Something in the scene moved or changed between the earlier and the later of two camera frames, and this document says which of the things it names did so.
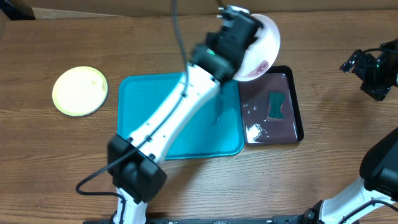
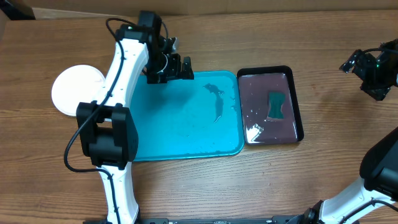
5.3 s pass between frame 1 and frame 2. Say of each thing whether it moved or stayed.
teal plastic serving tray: stayed
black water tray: stayed
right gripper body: stayed
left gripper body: moved
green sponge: stayed
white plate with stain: moved
